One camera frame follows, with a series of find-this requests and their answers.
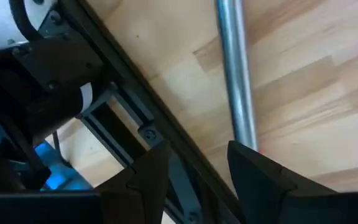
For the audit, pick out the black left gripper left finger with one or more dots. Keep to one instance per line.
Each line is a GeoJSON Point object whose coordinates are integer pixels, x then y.
{"type": "Point", "coordinates": [138, 193]}

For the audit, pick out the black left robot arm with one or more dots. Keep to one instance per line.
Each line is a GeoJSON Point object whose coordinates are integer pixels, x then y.
{"type": "Point", "coordinates": [51, 68]}

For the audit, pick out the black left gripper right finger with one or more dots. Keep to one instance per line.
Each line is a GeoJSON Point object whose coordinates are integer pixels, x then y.
{"type": "Point", "coordinates": [259, 186]}

